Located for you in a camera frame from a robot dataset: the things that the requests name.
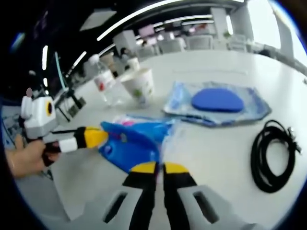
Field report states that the ceiling light strip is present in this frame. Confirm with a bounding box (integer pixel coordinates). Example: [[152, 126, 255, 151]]
[[96, 0, 243, 42]]

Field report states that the clear water bottle red label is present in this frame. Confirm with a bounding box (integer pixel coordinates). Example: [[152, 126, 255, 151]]
[[89, 53, 126, 106]]

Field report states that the white table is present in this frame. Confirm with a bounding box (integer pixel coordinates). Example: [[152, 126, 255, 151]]
[[14, 49, 307, 230]]

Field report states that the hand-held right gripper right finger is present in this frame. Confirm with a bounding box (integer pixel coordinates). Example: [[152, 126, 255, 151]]
[[163, 161, 257, 230]]

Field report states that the blue mouse pad pack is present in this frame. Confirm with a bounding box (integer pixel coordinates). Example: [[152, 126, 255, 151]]
[[162, 80, 272, 127]]

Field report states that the black cable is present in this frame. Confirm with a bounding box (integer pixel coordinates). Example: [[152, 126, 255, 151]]
[[250, 119, 303, 194]]

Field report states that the large white paper cup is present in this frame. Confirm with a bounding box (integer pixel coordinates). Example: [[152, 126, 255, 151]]
[[119, 68, 154, 107]]

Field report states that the person's left hand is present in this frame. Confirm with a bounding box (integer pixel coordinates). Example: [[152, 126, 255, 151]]
[[4, 134, 59, 179]]

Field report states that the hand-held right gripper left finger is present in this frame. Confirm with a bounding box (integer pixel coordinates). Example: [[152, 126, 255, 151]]
[[79, 161, 160, 230]]

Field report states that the blue plastic bag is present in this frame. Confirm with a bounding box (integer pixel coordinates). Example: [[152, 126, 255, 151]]
[[98, 114, 179, 174]]

